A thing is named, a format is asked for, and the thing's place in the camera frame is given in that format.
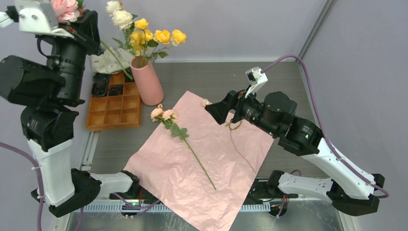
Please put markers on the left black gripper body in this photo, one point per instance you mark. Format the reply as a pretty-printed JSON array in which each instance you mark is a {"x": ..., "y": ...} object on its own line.
[{"x": 90, "y": 42}]

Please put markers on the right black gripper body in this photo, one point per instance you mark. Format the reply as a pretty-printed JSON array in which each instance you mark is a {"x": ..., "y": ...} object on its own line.
[{"x": 236, "y": 99}]

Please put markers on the white rose stem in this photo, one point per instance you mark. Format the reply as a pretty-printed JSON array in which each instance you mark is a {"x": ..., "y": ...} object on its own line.
[{"x": 121, "y": 19}]

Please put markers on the peach rose stem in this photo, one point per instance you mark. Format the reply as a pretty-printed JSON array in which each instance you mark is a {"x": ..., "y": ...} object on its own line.
[{"x": 168, "y": 119}]

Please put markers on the purple and pink wrapping paper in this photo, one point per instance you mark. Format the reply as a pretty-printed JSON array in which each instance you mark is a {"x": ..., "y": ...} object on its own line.
[{"x": 168, "y": 170}]

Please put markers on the pink rose stem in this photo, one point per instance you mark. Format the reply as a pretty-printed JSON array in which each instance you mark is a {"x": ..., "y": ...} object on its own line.
[{"x": 68, "y": 11}]

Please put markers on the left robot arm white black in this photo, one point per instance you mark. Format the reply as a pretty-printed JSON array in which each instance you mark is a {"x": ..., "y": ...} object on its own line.
[{"x": 49, "y": 93}]

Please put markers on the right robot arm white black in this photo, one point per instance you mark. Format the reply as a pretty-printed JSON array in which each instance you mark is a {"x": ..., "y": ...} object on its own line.
[{"x": 347, "y": 188}]

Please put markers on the pink cylindrical vase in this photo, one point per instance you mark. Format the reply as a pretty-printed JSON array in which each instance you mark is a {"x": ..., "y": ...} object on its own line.
[{"x": 147, "y": 81}]

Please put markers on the cream patterned cloth bag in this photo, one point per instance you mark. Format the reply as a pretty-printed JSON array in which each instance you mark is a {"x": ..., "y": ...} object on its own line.
[{"x": 107, "y": 63}]

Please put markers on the dark green cloth item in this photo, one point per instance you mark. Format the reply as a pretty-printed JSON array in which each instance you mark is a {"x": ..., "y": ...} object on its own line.
[{"x": 101, "y": 77}]

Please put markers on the dark bundle at tray top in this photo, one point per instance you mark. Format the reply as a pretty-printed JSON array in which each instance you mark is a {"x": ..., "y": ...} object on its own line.
[{"x": 128, "y": 75}]

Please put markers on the orange compartment tray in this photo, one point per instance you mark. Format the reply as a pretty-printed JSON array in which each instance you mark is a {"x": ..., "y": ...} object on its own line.
[{"x": 114, "y": 112}]

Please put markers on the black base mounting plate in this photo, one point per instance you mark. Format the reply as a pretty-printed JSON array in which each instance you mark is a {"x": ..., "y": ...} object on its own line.
[{"x": 257, "y": 194}]

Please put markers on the small green-lit circuit board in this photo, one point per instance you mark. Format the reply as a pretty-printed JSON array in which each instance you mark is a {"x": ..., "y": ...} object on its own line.
[{"x": 131, "y": 206}]

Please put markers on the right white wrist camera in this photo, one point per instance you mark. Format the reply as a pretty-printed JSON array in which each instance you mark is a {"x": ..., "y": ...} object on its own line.
[{"x": 256, "y": 80}]

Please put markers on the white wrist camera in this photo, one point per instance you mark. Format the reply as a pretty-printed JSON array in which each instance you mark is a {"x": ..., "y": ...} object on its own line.
[
  {"x": 256, "y": 80},
  {"x": 35, "y": 17}
]

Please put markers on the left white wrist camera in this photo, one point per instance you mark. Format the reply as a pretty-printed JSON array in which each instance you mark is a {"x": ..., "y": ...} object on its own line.
[{"x": 35, "y": 17}]

